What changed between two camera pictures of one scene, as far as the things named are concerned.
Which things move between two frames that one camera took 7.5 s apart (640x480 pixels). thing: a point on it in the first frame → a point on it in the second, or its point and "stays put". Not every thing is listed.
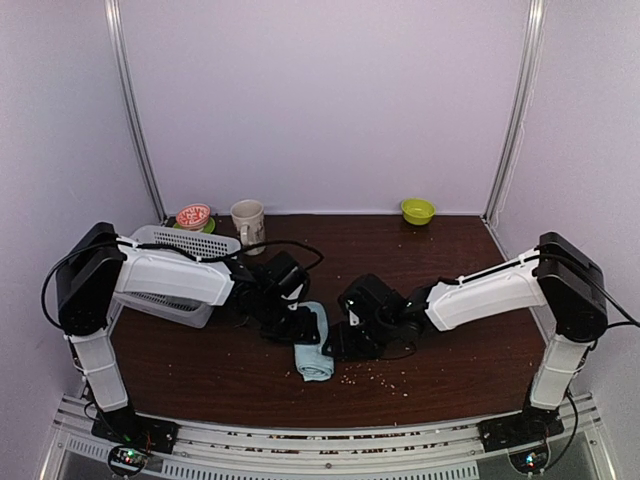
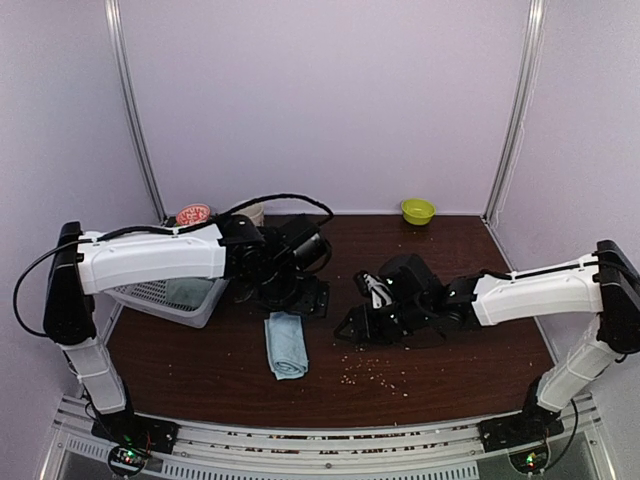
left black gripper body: x=284 y=328 → x=282 y=293
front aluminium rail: x=419 y=450 stays put
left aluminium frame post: x=114 y=14 stays put
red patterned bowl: x=193 y=217 stays put
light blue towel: x=311 y=361 → x=286 y=345
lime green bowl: x=417 y=211 stays put
